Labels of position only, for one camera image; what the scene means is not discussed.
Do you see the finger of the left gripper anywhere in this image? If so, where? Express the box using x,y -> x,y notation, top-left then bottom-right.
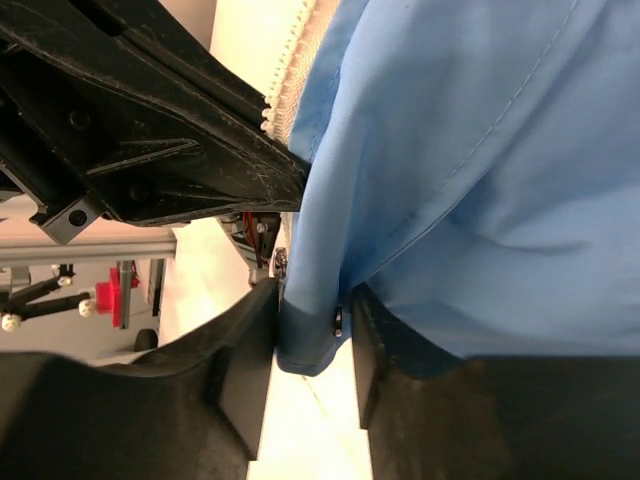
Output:
1,33 -> 308,226
1,1 -> 307,173

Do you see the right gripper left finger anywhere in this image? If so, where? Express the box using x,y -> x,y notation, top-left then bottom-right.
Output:
1,279 -> 278,479

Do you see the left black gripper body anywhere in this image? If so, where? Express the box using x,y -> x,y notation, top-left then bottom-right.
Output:
1,144 -> 105,245

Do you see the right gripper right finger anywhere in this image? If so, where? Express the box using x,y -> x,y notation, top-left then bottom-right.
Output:
351,286 -> 639,479

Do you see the light blue hooded jacket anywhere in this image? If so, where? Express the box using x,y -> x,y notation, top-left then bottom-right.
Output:
277,1 -> 639,375

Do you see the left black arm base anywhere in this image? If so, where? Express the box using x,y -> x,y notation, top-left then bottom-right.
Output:
218,212 -> 281,287

